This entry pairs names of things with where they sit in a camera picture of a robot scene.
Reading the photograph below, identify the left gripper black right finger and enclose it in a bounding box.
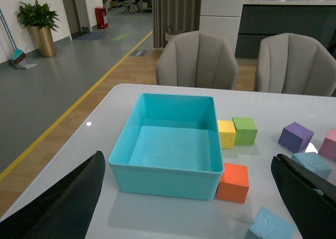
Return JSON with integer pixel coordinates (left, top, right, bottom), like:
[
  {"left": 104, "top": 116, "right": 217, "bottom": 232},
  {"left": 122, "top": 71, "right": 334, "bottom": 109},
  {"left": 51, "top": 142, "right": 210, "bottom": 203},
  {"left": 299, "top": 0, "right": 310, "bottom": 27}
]
[{"left": 271, "top": 154, "right": 335, "bottom": 238}]

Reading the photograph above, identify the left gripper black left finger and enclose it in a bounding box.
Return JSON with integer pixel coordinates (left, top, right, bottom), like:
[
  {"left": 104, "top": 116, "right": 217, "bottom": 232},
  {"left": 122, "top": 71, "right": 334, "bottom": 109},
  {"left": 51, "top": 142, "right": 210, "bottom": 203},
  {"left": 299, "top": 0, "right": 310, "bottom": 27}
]
[{"left": 1, "top": 151, "right": 106, "bottom": 238}]

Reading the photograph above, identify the light blue foam cube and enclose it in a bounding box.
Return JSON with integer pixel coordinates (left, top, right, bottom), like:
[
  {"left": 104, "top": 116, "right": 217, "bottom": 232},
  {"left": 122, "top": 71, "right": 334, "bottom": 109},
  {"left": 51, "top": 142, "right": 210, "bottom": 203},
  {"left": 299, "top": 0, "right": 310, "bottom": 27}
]
[
  {"left": 245, "top": 206, "right": 296, "bottom": 239},
  {"left": 291, "top": 152, "right": 332, "bottom": 180}
]

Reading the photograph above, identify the pink foam cube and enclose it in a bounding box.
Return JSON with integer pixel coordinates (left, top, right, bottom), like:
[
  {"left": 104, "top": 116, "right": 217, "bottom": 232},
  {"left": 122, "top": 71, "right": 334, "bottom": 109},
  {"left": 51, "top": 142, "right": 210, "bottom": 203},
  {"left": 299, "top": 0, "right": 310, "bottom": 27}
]
[{"left": 318, "top": 129, "right": 336, "bottom": 161}]

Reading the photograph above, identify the rear purple foam cube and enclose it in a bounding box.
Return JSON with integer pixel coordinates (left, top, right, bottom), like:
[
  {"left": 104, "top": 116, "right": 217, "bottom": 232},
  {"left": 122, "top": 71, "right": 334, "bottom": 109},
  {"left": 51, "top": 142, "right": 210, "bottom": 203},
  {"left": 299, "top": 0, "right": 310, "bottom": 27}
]
[{"left": 278, "top": 122, "right": 314, "bottom": 153}]

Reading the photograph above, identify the left orange foam cube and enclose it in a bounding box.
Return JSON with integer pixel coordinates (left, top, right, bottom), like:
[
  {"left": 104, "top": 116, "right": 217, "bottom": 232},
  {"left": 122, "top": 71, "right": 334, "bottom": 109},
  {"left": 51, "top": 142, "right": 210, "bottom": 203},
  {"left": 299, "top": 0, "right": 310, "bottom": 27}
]
[{"left": 216, "top": 163, "right": 249, "bottom": 204}]

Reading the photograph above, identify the green foam cube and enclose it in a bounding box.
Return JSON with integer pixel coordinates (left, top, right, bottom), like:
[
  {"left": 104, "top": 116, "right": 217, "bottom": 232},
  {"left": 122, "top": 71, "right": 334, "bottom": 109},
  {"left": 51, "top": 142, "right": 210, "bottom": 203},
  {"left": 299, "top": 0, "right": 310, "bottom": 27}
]
[{"left": 232, "top": 117, "right": 258, "bottom": 146}]

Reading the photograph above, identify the yellow foam cube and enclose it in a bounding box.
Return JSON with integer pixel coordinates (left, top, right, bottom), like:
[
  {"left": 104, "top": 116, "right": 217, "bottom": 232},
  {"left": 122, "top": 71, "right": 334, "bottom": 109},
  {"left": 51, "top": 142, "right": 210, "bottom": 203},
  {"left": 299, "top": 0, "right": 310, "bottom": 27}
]
[{"left": 217, "top": 120, "right": 236, "bottom": 149}]

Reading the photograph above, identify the teal plastic bin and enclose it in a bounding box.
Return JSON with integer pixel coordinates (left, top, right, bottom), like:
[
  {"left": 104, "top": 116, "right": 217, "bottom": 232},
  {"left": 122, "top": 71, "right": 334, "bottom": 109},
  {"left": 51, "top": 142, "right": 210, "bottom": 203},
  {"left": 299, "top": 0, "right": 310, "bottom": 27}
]
[{"left": 108, "top": 93, "right": 224, "bottom": 200}]

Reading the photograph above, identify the right grey armchair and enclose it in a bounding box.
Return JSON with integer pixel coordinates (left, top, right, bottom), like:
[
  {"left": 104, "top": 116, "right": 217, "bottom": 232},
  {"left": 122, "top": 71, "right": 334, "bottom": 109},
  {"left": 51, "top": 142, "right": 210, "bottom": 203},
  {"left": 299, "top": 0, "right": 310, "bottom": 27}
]
[{"left": 254, "top": 33, "right": 335, "bottom": 97}]

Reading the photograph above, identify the grey armchair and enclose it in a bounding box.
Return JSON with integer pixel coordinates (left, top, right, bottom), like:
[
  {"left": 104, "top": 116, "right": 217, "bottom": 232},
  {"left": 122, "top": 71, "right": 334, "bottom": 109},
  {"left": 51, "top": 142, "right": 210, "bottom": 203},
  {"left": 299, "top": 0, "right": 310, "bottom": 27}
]
[
  {"left": 155, "top": 31, "right": 239, "bottom": 90},
  {"left": 254, "top": 33, "right": 335, "bottom": 97}
]

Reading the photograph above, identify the blue broom with dustpan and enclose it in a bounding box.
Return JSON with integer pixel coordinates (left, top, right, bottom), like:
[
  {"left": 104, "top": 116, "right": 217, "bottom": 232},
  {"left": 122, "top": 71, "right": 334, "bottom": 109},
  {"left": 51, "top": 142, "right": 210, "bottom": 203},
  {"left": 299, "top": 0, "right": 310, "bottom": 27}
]
[{"left": 1, "top": 11, "right": 37, "bottom": 69}]

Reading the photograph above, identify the left grey armchair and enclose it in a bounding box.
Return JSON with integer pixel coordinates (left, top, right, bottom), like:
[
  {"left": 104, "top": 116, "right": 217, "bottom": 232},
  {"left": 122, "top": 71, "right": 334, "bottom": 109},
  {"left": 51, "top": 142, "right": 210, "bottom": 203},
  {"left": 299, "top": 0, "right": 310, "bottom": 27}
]
[{"left": 155, "top": 31, "right": 239, "bottom": 90}]

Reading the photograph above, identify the dark grey counter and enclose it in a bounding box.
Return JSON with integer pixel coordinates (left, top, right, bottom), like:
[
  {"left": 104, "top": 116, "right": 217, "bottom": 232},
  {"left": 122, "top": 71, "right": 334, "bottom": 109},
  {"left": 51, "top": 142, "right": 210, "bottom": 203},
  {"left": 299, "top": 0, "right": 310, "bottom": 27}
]
[{"left": 235, "top": 0, "right": 335, "bottom": 59}]

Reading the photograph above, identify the potted plant gold planter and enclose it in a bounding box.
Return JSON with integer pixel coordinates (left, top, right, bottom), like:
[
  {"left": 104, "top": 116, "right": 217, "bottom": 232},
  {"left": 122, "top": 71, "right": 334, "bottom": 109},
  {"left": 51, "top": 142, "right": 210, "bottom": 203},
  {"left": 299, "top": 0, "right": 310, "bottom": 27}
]
[{"left": 16, "top": 0, "right": 59, "bottom": 58}]

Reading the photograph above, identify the red cabinet box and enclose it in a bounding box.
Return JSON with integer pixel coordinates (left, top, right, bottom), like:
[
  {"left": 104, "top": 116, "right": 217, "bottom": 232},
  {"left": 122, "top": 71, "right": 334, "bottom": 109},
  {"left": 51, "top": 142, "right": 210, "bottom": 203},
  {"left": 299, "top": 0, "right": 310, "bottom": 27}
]
[{"left": 94, "top": 6, "right": 108, "bottom": 29}]

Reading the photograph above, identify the woven basket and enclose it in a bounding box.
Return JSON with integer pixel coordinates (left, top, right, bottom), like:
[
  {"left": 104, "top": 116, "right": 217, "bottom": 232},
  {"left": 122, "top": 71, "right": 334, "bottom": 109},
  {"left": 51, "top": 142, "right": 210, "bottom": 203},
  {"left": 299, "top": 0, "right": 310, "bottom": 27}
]
[{"left": 165, "top": 25, "right": 186, "bottom": 44}]

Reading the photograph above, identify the white pillar cabinet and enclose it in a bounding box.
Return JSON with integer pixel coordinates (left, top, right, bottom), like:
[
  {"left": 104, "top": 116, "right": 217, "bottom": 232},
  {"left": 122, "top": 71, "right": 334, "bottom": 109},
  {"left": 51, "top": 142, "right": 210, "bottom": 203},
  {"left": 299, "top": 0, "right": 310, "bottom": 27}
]
[{"left": 199, "top": 0, "right": 244, "bottom": 52}]

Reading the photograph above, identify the grey curtain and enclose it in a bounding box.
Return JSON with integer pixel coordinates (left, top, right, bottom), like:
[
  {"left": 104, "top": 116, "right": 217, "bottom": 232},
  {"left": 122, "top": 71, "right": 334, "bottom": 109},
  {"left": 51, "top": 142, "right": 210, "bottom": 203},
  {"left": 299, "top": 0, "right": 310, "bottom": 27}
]
[{"left": 152, "top": 0, "right": 201, "bottom": 49}]

